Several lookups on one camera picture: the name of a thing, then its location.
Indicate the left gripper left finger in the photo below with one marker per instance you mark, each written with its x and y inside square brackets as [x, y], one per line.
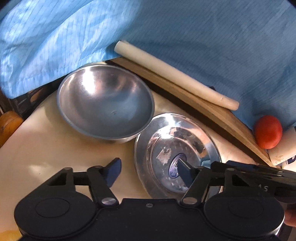
[101, 180]

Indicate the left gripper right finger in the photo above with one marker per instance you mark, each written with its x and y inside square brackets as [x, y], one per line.
[196, 179]

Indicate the shiny steel plate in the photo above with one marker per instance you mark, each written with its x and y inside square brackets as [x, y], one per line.
[168, 138]

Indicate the steel mixing bowl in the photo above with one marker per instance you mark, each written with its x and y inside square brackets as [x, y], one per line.
[105, 102]

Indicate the right hand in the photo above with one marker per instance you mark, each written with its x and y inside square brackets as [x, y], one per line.
[290, 215]

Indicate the white blue kids bottle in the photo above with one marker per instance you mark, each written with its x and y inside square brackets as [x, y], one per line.
[289, 164]

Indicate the white thermos cup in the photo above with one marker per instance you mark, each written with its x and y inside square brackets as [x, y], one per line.
[284, 151]

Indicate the red tomato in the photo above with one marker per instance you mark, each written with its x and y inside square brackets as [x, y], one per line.
[268, 132]

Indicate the wooden board shelf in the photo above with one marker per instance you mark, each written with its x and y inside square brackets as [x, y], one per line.
[233, 138]

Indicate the white rolling pin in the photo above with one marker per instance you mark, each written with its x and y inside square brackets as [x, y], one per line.
[174, 75]

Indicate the black crate under cloth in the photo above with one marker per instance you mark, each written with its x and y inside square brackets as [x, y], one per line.
[25, 104]

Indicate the orange object by table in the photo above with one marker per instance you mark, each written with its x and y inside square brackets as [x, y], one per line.
[10, 122]

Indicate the blue cloth garment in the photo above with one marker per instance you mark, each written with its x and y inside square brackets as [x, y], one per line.
[244, 49]

